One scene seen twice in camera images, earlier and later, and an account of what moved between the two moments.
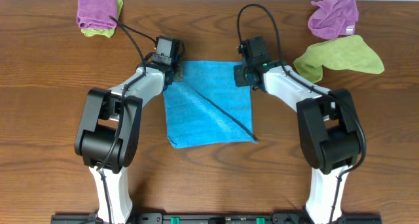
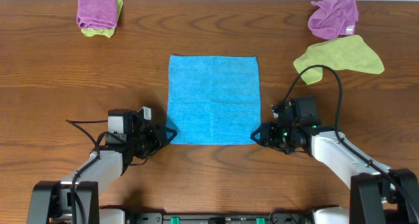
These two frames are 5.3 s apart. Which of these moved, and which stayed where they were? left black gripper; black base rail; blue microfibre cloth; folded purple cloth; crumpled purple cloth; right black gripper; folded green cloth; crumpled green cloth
Moved: blue microfibre cloth; left black gripper; right black gripper
Stayed: black base rail; crumpled purple cloth; folded purple cloth; crumpled green cloth; folded green cloth
